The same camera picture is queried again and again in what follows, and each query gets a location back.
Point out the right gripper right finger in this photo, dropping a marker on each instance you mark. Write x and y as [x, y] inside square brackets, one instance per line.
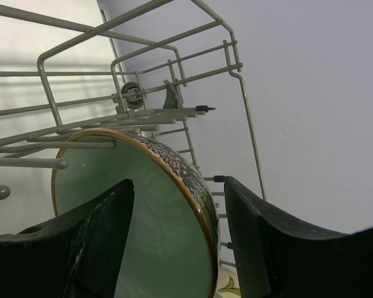
[279, 255]

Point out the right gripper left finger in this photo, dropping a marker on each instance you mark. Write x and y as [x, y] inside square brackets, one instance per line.
[77, 254]

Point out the celadon green ceramic bowl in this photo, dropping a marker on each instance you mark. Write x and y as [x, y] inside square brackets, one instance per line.
[173, 241]

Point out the grey wire dish rack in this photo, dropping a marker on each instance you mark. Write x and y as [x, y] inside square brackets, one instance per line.
[138, 109]

